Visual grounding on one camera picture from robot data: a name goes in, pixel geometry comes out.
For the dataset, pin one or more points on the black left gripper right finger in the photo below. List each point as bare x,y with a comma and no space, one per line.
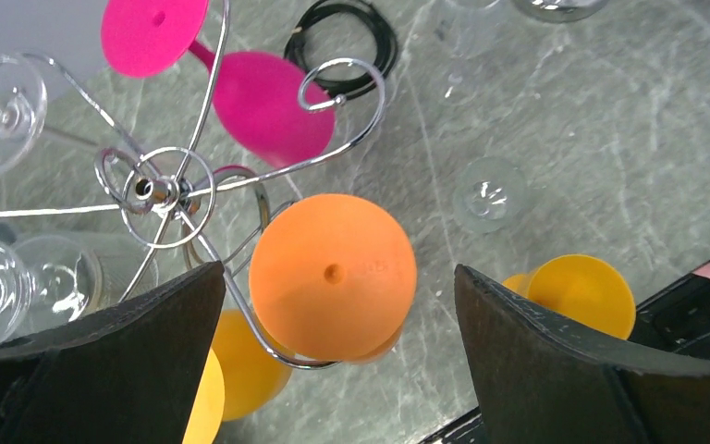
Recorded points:
540,377

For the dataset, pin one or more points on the yellow wine glass left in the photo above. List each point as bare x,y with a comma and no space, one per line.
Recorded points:
239,377

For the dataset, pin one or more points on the clear wine glass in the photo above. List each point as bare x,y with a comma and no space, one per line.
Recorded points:
52,279
490,193
23,108

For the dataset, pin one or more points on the chrome wine glass rack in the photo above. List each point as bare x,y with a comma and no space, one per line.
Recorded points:
147,190

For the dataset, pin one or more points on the clear tumbler glass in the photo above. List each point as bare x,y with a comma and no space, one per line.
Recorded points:
467,29

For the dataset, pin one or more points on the orange wine glass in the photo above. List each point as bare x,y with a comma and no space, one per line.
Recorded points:
333,278

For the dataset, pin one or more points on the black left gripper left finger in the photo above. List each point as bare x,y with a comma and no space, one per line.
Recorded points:
126,374

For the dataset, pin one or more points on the pink wine glass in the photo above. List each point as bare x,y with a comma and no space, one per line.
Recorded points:
256,93

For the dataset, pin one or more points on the yellow-orange wine glass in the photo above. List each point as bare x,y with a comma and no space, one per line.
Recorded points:
583,288

